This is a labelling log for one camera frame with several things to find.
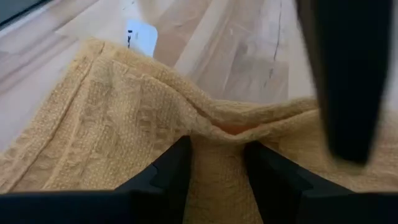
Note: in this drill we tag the mustard yellow towel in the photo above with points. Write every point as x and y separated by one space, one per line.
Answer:
124 124

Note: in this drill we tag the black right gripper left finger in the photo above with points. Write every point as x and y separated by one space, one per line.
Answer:
124 208

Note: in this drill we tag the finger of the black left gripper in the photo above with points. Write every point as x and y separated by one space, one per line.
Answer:
348 62

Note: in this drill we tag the white handwritten label tag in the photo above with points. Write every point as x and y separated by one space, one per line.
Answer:
143 37

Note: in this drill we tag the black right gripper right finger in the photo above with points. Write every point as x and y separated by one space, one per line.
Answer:
295 205

